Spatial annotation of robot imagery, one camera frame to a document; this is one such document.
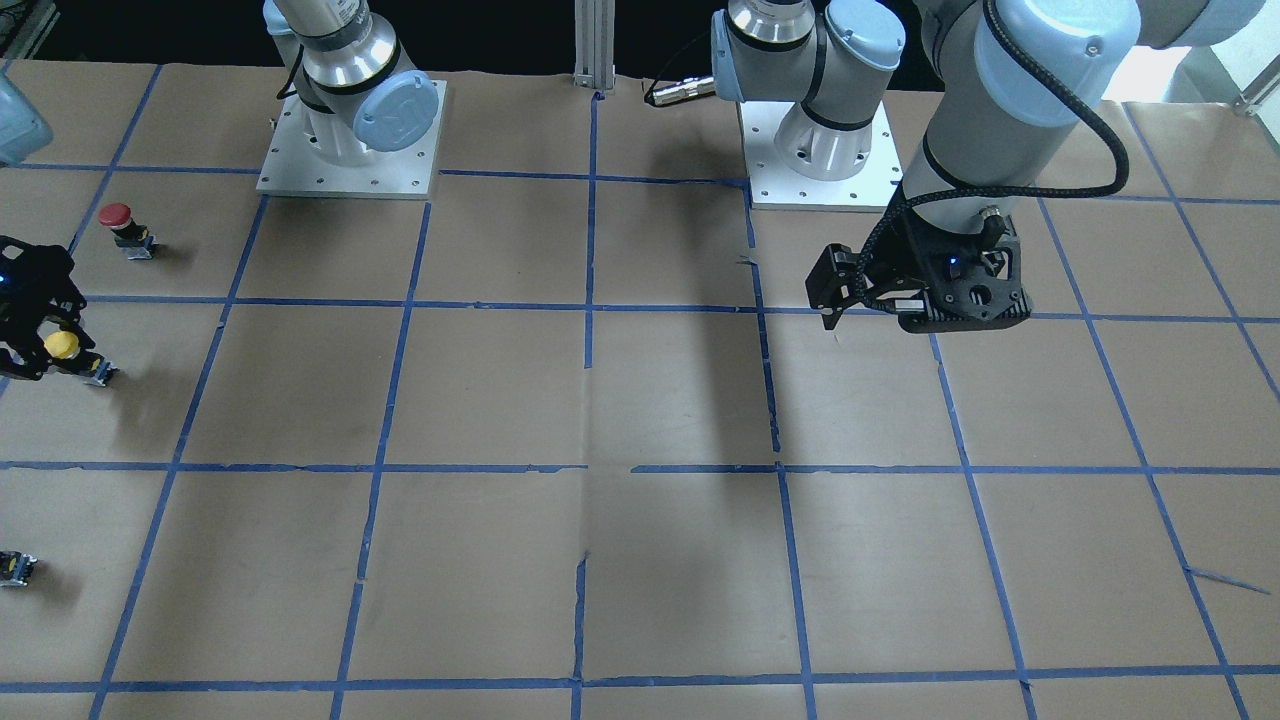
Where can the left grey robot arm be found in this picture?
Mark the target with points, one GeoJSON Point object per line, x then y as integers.
{"type": "Point", "coordinates": [1021, 84]}

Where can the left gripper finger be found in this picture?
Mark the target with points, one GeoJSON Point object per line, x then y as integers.
{"type": "Point", "coordinates": [835, 283]}

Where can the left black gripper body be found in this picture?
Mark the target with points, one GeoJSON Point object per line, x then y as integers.
{"type": "Point", "coordinates": [912, 256]}

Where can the silver cable connector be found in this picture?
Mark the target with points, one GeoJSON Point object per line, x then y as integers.
{"type": "Point", "coordinates": [686, 90]}

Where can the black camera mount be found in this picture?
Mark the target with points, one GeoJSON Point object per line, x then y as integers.
{"type": "Point", "coordinates": [987, 278]}

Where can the yellow push button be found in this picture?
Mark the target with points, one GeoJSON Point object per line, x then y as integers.
{"type": "Point", "coordinates": [69, 356]}

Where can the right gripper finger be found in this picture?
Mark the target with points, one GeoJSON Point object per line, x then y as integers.
{"type": "Point", "coordinates": [25, 357]}
{"type": "Point", "coordinates": [65, 313]}

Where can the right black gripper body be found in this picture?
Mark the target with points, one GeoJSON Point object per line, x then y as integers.
{"type": "Point", "coordinates": [30, 292]}

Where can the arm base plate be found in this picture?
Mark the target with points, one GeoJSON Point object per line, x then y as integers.
{"type": "Point", "coordinates": [794, 164]}
{"type": "Point", "coordinates": [313, 155]}

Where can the aluminium frame post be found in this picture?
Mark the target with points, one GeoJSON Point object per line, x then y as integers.
{"type": "Point", "coordinates": [594, 23]}

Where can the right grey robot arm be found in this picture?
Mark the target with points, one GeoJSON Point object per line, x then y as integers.
{"type": "Point", "coordinates": [358, 121]}

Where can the push button on stand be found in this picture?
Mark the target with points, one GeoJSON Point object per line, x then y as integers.
{"type": "Point", "coordinates": [135, 240]}

